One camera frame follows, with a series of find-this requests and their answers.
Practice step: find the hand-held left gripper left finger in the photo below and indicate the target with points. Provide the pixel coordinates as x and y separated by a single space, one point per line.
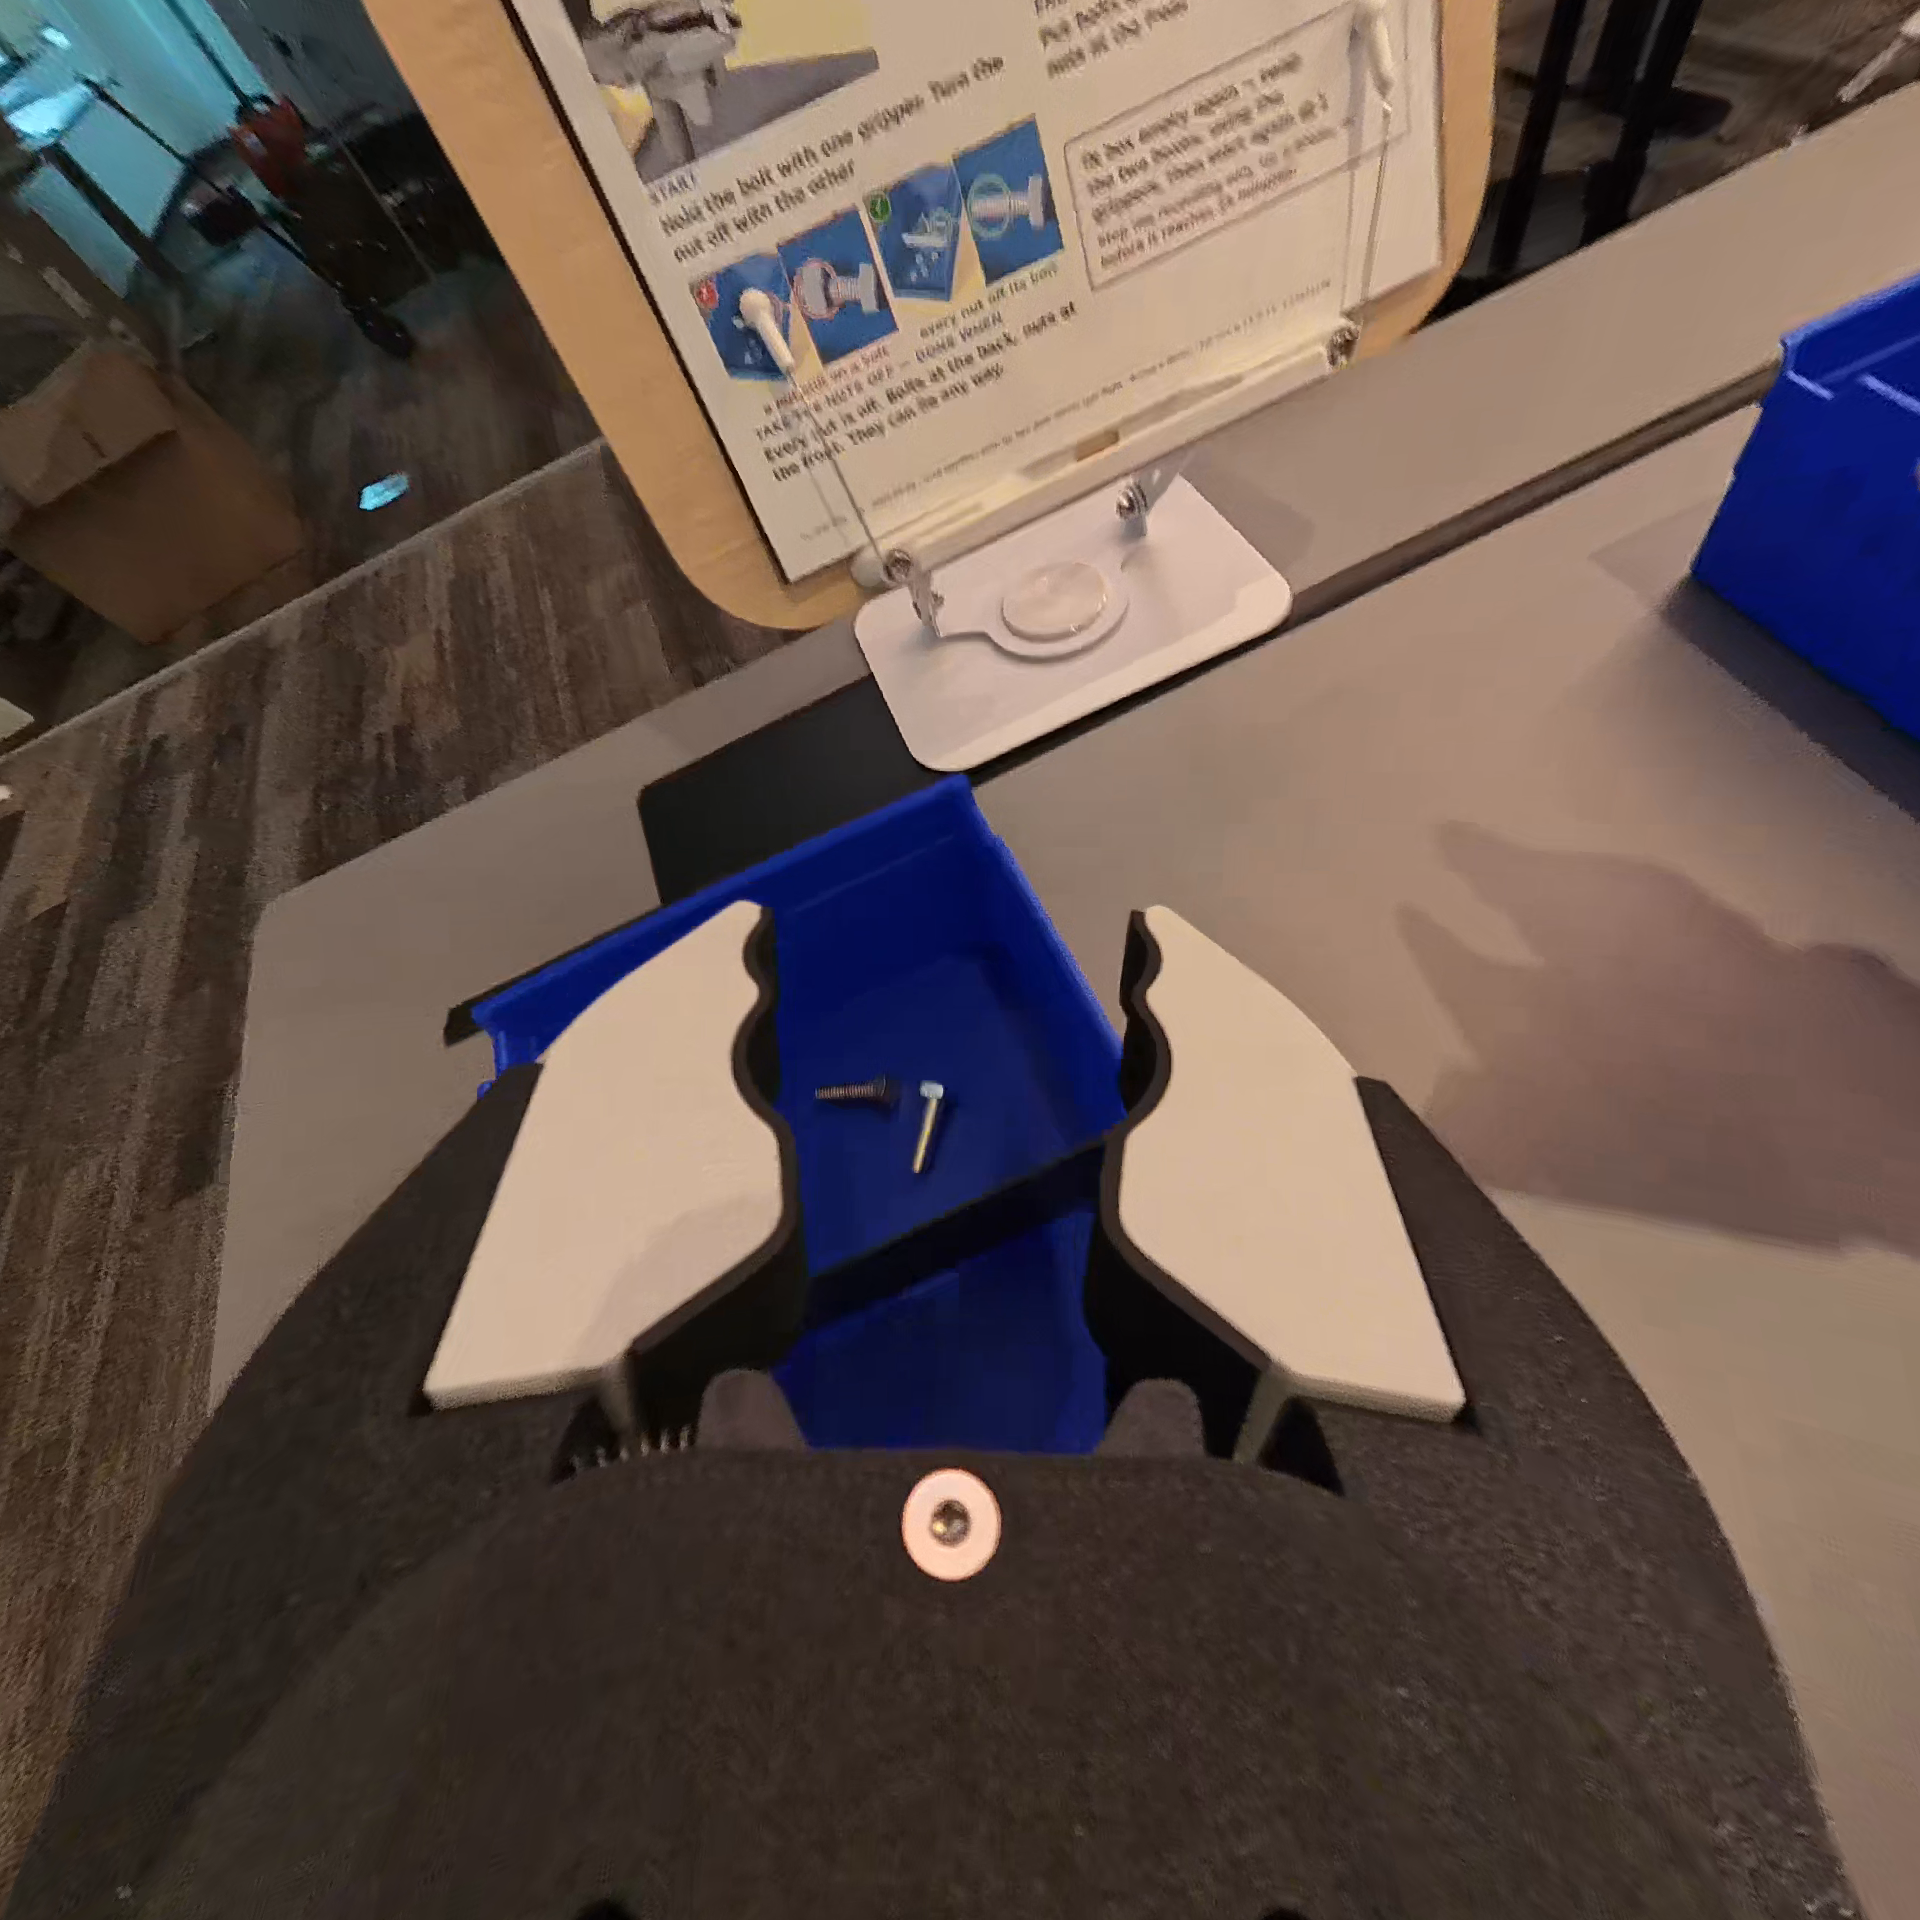
616 1197

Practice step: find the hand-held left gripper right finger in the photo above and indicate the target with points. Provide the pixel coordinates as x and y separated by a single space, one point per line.
1272 1197

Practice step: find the blue plastic bin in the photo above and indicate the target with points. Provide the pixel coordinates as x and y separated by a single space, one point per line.
1835 521
905 902

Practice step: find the thin dark strip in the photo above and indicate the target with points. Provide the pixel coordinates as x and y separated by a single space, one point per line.
965 1212

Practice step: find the black desk mat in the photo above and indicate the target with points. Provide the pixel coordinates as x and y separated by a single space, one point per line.
781 808

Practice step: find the white stand base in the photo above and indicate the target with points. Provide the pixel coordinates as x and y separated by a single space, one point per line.
1187 595

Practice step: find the brown cardboard box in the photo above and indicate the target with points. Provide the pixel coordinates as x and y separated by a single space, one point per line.
160 513

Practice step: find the instruction sheet on stand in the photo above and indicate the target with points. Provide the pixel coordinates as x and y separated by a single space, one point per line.
498 302

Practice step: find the white instruction sheet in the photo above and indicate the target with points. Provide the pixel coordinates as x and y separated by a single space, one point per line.
1048 302

